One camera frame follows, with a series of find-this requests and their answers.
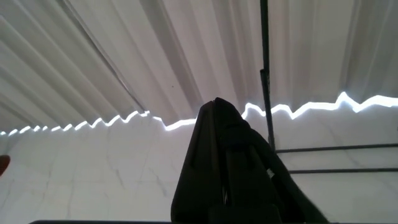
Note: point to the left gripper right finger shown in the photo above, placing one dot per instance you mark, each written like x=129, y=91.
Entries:
x=248, y=180

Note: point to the black clothes rack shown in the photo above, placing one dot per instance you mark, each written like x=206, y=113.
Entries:
x=265, y=46

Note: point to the white curtain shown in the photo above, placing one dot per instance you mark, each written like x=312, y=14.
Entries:
x=93, y=62

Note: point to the black T-shirt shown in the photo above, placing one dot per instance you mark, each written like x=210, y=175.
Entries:
x=231, y=124

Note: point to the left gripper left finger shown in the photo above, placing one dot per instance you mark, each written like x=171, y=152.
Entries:
x=196, y=174

